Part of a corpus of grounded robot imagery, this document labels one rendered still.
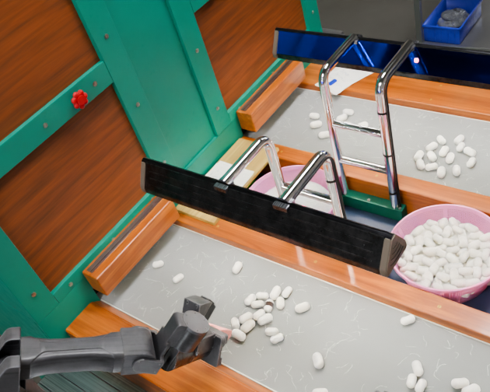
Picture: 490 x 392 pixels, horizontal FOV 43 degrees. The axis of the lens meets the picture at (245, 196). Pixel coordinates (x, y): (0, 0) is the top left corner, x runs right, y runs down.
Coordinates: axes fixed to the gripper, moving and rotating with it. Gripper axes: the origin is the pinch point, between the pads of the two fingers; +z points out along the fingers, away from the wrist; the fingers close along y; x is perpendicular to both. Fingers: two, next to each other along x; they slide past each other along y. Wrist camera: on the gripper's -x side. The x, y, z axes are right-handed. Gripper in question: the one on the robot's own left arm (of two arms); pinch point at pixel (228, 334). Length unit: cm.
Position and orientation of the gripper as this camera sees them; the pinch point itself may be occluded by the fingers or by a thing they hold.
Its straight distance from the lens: 139.0
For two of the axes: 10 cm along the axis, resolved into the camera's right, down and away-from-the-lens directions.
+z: 6.1, -0.5, 7.9
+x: -1.7, 9.7, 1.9
